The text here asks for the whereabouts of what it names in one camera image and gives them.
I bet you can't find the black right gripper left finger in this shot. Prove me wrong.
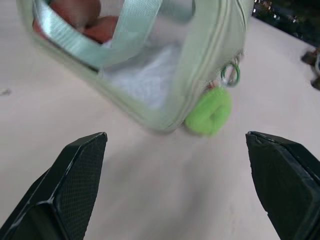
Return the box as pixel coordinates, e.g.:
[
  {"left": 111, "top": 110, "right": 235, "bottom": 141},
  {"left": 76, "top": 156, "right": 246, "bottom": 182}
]
[{"left": 0, "top": 131, "right": 108, "bottom": 240}]

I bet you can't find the dark object with white cord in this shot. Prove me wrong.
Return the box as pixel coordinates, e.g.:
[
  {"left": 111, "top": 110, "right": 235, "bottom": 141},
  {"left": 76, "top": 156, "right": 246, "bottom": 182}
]
[{"left": 301, "top": 46, "right": 320, "bottom": 90}]

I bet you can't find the light green zip pouch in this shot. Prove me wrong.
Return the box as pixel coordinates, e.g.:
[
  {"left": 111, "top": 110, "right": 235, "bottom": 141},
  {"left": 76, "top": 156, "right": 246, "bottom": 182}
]
[{"left": 16, "top": 0, "right": 250, "bottom": 137}]

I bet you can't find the red round item inside pouch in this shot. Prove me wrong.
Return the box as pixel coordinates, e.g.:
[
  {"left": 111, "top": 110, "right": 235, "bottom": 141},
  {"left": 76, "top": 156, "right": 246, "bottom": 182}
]
[{"left": 32, "top": 0, "right": 120, "bottom": 45}]

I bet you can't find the green plush keychain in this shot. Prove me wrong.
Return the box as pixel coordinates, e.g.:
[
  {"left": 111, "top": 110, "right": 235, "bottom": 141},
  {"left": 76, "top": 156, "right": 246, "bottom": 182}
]
[{"left": 184, "top": 86, "right": 234, "bottom": 138}]

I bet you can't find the green metal key ring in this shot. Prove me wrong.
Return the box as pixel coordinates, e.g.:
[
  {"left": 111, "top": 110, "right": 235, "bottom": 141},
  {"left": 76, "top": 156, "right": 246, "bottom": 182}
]
[{"left": 220, "top": 62, "right": 241, "bottom": 88}]

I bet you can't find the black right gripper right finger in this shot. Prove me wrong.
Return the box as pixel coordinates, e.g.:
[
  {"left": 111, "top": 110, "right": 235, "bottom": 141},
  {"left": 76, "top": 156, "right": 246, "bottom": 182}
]
[{"left": 245, "top": 130, "right": 320, "bottom": 240}]

